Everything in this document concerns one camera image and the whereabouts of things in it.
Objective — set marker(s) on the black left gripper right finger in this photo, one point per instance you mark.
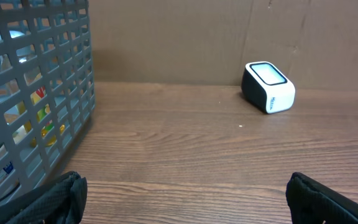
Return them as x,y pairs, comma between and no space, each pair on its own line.
313,203

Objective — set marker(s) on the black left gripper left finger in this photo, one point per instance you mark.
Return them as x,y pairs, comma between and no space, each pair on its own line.
62,200

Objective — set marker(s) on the yellow oil bottle silver cap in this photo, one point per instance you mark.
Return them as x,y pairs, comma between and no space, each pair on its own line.
25,54

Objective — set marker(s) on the white barcode scanner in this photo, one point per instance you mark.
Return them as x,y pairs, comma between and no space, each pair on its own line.
267,88

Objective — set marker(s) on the grey plastic mesh basket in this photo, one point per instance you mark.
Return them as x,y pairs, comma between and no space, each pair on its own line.
46,89

